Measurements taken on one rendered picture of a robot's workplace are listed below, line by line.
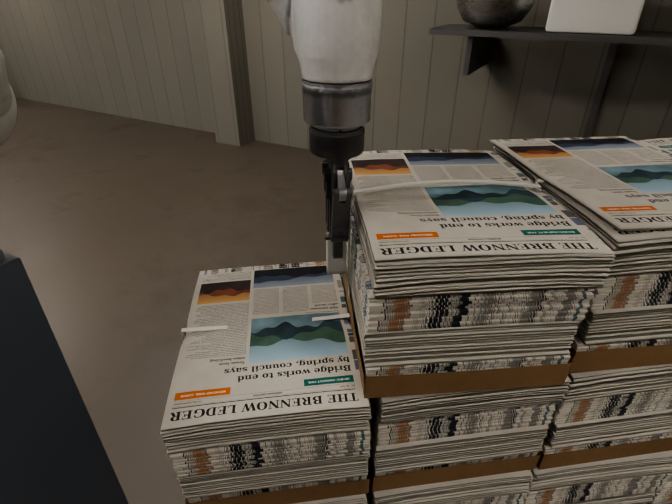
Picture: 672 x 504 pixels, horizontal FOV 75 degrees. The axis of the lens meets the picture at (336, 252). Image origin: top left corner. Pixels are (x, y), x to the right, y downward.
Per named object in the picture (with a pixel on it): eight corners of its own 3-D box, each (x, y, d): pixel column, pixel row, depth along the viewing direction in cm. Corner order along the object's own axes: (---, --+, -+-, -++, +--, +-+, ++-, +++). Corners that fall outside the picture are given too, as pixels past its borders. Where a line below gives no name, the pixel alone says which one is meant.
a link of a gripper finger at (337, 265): (346, 233, 67) (346, 235, 67) (345, 270, 71) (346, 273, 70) (326, 234, 67) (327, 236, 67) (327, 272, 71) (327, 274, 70)
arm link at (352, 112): (365, 71, 60) (363, 116, 63) (299, 73, 59) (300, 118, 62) (379, 84, 52) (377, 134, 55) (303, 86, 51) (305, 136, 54)
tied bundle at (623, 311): (467, 246, 96) (486, 143, 84) (592, 238, 99) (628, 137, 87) (564, 377, 64) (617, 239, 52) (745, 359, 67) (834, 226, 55)
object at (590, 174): (489, 143, 85) (490, 137, 84) (626, 138, 87) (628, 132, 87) (613, 235, 53) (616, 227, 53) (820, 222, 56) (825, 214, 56)
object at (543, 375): (349, 323, 73) (350, 302, 71) (516, 313, 75) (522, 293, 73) (362, 400, 60) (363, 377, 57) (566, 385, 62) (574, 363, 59)
